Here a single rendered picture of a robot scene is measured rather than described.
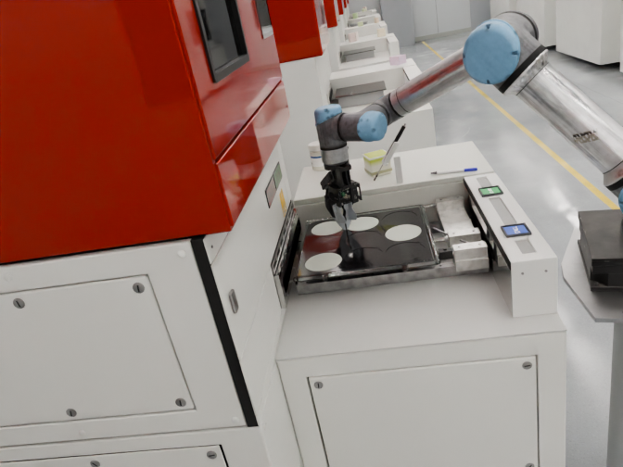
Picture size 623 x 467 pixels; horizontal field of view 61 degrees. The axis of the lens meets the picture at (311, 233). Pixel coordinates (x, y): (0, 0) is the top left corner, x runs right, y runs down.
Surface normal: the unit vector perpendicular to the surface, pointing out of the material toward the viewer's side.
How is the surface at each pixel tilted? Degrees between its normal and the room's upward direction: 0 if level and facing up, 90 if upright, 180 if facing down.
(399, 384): 90
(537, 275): 90
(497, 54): 86
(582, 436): 0
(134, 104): 90
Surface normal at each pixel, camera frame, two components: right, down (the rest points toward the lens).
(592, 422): -0.18, -0.90
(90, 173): -0.07, 0.42
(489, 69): -0.65, 0.36
